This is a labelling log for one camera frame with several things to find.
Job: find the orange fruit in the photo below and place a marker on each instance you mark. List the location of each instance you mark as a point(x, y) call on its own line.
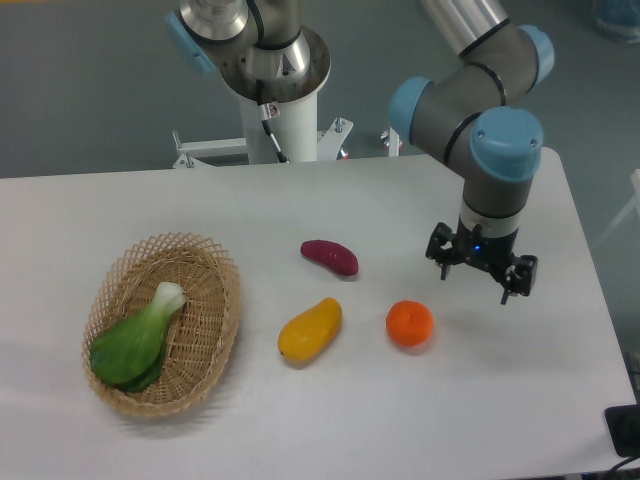
point(409, 323)

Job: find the yellow mango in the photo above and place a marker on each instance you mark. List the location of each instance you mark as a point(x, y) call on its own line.
point(308, 334)

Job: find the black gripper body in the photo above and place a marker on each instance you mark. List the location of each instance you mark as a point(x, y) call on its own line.
point(492, 255)

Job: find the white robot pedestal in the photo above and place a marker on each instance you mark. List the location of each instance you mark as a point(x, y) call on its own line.
point(277, 94)

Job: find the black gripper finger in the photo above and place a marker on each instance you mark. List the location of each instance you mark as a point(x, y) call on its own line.
point(443, 249)
point(519, 277)

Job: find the blue object top right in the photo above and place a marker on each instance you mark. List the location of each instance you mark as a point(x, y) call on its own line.
point(618, 19)

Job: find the green bok choy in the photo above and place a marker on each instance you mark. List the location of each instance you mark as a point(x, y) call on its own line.
point(129, 355)

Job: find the white frame at right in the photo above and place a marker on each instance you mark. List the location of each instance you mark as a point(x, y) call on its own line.
point(632, 205)

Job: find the woven wicker basket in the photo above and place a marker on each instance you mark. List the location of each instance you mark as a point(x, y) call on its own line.
point(201, 333)

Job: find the purple sweet potato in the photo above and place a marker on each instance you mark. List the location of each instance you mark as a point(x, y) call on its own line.
point(334, 256)

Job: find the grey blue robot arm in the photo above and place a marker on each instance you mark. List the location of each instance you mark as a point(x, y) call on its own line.
point(467, 122)

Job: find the black device at edge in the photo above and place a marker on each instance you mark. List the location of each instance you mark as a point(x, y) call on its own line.
point(623, 426)

